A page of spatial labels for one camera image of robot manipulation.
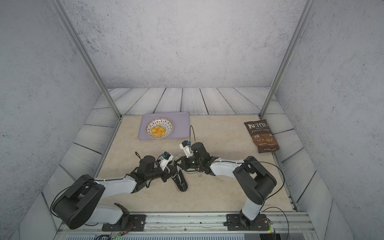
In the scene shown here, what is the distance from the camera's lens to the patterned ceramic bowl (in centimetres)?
109

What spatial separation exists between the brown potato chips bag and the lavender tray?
46cm

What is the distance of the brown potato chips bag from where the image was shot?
3.31ft

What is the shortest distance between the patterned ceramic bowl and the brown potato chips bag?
583 mm

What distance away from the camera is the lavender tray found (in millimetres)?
1091

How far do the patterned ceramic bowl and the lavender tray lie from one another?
0.01 meters

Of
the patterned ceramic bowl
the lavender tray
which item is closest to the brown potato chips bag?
the lavender tray
